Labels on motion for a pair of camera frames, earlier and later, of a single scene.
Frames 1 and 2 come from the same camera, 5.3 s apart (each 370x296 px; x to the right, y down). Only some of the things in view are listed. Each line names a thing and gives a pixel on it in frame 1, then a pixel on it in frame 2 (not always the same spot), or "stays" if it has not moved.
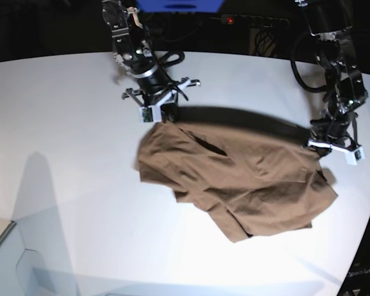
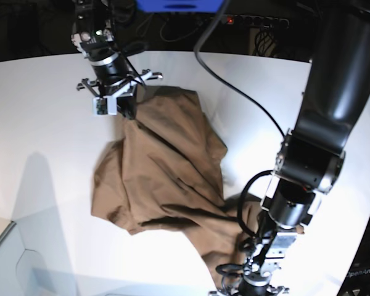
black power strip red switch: x=253 y=21 stays
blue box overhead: x=179 y=6 stays
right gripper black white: x=152 y=100 → x=107 y=99
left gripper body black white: x=340 y=133 → x=256 y=291
